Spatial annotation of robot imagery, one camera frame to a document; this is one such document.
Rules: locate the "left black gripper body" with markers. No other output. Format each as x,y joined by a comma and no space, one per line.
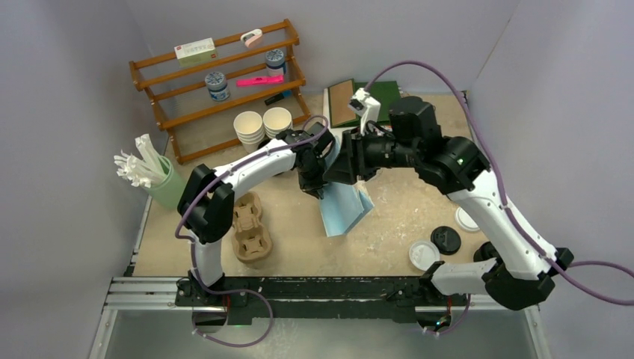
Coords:
312,174

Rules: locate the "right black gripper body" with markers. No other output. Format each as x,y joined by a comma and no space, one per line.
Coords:
376,152

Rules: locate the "light blue paper bag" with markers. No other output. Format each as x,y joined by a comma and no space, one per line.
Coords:
343,206

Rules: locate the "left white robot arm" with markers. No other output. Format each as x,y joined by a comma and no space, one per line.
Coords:
207,203

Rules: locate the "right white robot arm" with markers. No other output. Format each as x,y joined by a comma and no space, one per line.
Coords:
521,274

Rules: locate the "black paper cup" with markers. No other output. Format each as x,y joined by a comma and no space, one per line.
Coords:
265,143

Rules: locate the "right white cup stack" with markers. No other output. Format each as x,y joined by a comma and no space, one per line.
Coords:
276,120

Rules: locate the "white cup stack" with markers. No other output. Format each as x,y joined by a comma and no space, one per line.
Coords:
249,128
276,120

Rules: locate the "green paper bag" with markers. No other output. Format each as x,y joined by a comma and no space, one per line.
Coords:
385,93

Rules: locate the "black blue marker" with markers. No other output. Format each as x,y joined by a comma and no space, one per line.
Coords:
278,97

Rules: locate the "left white cup stack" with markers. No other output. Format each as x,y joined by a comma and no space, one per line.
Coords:
249,128

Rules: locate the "brown pulp cup carrier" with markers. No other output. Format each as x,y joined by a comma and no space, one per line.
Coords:
251,240

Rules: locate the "pink marker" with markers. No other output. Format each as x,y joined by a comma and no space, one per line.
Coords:
261,80

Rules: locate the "wooden shelf rack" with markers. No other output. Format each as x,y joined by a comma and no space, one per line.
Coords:
232,79

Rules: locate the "right blue white jar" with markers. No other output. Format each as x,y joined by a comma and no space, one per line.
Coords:
275,61

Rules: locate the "blue white jar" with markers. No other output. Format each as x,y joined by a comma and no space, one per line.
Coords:
216,83
275,61

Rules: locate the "white cup lid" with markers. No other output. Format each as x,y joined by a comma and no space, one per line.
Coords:
423,254
465,222

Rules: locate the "black cup lid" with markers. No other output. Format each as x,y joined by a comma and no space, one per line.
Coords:
485,252
446,239

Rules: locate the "left blue white jar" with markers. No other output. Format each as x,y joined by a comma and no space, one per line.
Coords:
216,83

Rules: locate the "pink white stapler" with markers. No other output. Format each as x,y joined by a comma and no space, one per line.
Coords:
252,38

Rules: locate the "green straw holder cup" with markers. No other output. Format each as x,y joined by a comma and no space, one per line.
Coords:
169,192

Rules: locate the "white green box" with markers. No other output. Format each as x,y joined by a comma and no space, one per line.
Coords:
195,53

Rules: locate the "white wrapped straws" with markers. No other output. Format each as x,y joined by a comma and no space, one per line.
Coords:
146,170

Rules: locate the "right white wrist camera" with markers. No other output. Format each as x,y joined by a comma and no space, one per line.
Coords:
365,106

